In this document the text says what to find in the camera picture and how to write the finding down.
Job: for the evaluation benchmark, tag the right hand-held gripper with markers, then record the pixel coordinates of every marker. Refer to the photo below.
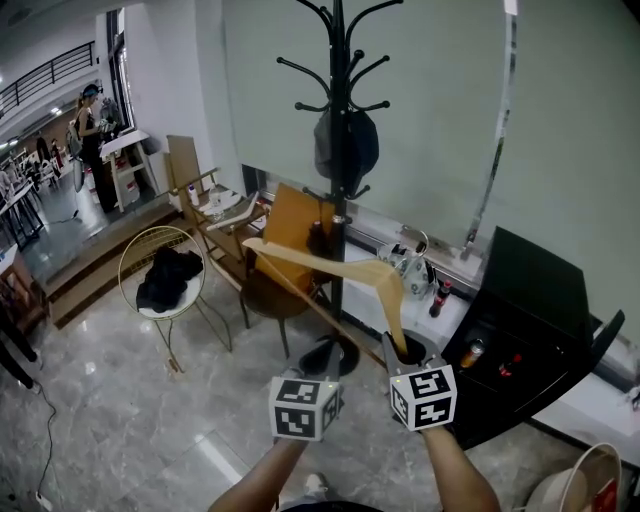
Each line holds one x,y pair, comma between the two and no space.
425,400

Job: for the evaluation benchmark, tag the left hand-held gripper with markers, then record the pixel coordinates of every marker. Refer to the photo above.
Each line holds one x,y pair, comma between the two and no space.
300,410

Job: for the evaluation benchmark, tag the person's right forearm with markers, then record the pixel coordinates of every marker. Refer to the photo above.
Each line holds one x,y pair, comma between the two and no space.
457,470

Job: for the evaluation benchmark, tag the person's left forearm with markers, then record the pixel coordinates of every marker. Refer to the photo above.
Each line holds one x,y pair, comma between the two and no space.
260,475

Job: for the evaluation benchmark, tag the cola bottle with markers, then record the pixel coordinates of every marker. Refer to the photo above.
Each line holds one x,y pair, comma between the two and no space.
440,300

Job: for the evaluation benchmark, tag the orange drink can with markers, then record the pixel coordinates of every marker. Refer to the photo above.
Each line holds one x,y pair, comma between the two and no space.
472,354

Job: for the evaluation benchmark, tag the floral fabric bag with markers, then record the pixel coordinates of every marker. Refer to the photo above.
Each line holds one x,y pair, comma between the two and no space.
412,277

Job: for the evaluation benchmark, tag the brown round chair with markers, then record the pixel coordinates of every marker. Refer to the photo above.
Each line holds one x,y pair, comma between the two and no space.
272,300

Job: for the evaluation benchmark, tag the red-capped dark bottle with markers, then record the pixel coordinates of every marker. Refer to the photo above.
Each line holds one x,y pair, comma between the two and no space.
510,366

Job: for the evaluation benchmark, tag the small brown hanging bag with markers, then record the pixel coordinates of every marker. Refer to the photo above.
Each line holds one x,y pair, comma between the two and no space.
319,237

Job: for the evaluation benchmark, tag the person's shoe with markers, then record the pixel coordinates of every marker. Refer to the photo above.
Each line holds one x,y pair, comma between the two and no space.
316,485

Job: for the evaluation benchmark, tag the black open case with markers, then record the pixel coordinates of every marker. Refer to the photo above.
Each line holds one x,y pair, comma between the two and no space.
540,290

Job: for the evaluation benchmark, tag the person's black patterned shirt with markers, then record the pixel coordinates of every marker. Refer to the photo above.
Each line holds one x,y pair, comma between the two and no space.
330,507

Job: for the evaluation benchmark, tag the wooden side table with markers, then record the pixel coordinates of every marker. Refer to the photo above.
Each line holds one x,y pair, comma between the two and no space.
225,235

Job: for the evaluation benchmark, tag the black garment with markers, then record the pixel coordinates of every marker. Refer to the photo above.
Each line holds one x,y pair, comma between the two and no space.
167,280

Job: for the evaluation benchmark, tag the clear water bottle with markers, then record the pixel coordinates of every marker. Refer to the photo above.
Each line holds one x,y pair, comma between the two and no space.
215,200

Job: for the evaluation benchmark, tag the black coat rack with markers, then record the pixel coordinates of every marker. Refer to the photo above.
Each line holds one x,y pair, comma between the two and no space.
338,150

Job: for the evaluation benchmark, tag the dark blue cap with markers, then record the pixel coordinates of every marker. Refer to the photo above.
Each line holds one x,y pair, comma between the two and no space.
364,150

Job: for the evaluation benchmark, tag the white bucket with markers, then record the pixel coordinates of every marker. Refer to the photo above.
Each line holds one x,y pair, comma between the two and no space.
575,485

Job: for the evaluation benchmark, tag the grey cap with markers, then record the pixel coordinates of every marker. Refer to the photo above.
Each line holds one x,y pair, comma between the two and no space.
324,145

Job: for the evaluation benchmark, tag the small white bottle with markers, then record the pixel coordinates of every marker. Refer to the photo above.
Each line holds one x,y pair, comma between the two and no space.
194,196

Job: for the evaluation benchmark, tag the cardboard sheet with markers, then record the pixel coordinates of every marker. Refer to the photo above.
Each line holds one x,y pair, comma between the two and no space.
182,160

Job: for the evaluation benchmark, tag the wooden step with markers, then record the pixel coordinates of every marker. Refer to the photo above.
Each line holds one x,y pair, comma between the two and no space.
100,260

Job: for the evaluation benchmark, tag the grey roller blind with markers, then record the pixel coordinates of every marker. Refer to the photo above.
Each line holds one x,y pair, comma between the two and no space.
425,100
575,150

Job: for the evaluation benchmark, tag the white table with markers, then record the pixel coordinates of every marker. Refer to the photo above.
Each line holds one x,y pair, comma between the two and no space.
125,142

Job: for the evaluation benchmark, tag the wooden cabinet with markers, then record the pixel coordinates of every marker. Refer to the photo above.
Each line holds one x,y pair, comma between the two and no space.
20,290

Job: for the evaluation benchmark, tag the white power strip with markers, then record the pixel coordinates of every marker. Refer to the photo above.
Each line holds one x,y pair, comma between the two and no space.
44,501

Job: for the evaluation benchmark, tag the black railing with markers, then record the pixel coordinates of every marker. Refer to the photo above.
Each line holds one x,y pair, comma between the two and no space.
45,75

